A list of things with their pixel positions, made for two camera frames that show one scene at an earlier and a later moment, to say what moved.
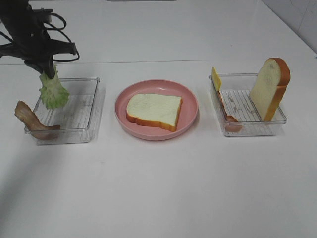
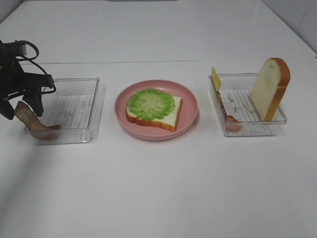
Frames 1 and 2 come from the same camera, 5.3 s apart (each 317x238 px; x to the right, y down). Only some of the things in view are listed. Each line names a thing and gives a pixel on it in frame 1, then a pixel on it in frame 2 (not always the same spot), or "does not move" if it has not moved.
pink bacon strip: x=232 y=125 does not move
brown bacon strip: x=23 y=111 does not move
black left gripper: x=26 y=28 -> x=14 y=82
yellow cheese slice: x=217 y=80 does not move
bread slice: x=270 y=88 does not move
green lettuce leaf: x=52 y=92 -> x=150 y=103
